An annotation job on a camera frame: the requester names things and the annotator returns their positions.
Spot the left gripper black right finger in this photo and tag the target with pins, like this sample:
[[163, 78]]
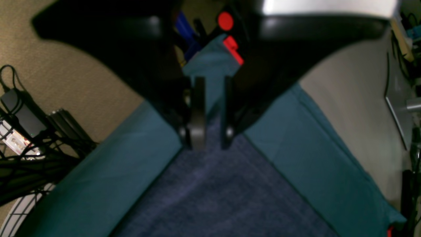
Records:
[[281, 40]]

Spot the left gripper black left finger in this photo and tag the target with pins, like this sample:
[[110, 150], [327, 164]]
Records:
[[135, 39]]

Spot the grey-blue T-shirt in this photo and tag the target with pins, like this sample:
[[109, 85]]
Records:
[[222, 193]]

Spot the blue clamp top right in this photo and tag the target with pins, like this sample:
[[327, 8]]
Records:
[[186, 38]]

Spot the orange black clamp top right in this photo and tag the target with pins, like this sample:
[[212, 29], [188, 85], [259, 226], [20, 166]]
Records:
[[226, 23]]

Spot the black power adapter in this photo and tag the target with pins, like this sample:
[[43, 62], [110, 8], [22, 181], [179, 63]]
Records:
[[29, 115]]

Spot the teal table cloth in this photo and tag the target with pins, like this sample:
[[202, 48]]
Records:
[[293, 135]]

